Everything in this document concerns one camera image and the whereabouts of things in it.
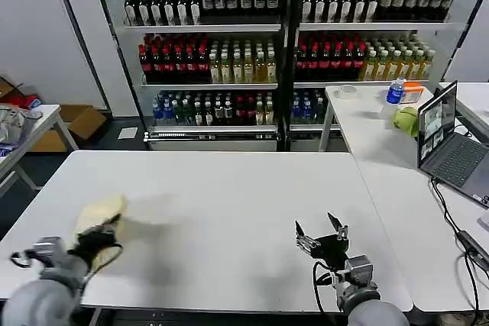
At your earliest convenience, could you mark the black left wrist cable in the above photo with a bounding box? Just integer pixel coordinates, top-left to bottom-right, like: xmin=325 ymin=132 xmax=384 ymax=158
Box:
xmin=8 ymin=244 xmax=125 ymax=289

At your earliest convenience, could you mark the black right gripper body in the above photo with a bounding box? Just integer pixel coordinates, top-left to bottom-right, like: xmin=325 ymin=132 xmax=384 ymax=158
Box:
xmin=310 ymin=231 xmax=351 ymax=271

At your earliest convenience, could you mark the clear round tape roll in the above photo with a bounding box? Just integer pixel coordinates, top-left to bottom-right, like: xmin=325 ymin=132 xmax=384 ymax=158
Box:
xmin=335 ymin=84 xmax=358 ymax=99

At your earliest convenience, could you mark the orange box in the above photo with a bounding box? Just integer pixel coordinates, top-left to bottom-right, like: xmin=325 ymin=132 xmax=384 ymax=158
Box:
xmin=400 ymin=81 xmax=426 ymax=106

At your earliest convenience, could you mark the shelf rack with drink bottles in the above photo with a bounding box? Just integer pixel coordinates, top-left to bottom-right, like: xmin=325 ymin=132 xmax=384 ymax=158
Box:
xmin=89 ymin=0 xmax=465 ymax=153

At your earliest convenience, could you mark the red packet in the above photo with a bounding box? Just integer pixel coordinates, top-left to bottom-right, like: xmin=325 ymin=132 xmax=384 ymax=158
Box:
xmin=17 ymin=92 xmax=42 ymax=111

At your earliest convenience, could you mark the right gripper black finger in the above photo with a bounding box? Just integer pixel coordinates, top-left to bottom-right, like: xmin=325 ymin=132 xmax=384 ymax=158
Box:
xmin=326 ymin=211 xmax=350 ymax=245
xmin=294 ymin=220 xmax=322 ymax=257

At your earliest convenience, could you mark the white laptop table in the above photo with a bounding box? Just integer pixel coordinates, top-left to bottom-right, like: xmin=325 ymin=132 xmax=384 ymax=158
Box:
xmin=355 ymin=157 xmax=489 ymax=314

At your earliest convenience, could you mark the white cluttered table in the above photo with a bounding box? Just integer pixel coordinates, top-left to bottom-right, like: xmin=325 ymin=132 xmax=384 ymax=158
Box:
xmin=0 ymin=102 xmax=79 ymax=198

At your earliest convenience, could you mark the black frame pole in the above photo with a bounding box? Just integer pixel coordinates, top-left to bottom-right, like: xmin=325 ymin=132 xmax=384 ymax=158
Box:
xmin=453 ymin=0 xmax=489 ymax=72
xmin=46 ymin=0 xmax=112 ymax=114
xmin=86 ymin=0 xmax=147 ymax=129

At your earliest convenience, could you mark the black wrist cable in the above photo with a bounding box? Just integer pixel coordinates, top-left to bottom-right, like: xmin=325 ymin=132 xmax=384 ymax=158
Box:
xmin=8 ymin=244 xmax=125 ymax=289
xmin=312 ymin=259 xmax=347 ymax=314

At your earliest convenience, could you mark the clear plastic bag pile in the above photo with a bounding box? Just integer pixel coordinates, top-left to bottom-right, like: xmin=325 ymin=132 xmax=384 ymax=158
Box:
xmin=0 ymin=103 xmax=43 ymax=144

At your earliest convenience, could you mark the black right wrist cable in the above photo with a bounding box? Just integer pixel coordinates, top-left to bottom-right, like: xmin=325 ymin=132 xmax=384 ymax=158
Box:
xmin=312 ymin=259 xmax=347 ymax=314

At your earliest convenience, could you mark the brown cardboard box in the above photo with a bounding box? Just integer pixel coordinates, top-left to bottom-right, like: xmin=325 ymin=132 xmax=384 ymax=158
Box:
xmin=29 ymin=103 xmax=108 ymax=153

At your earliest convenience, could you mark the dark grey open laptop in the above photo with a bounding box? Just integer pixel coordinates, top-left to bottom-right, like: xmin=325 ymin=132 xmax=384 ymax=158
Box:
xmin=416 ymin=80 xmax=489 ymax=210

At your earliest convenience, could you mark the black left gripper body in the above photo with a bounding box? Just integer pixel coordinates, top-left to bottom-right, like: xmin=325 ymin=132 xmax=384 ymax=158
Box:
xmin=67 ymin=224 xmax=124 ymax=266

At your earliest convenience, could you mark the black laptop power cable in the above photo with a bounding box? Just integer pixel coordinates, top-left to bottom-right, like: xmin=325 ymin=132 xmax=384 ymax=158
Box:
xmin=430 ymin=176 xmax=481 ymax=314

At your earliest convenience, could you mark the white side table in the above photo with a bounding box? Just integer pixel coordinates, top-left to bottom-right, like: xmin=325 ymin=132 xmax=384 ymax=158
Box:
xmin=318 ymin=83 xmax=440 ymax=169

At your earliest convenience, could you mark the clear bottle with blue label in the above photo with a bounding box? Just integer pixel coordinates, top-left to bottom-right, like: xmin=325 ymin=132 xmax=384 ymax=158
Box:
xmin=381 ymin=76 xmax=406 ymax=119

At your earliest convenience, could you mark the black power adapter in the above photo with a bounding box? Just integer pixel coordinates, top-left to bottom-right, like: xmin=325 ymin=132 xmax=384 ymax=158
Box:
xmin=455 ymin=229 xmax=489 ymax=266

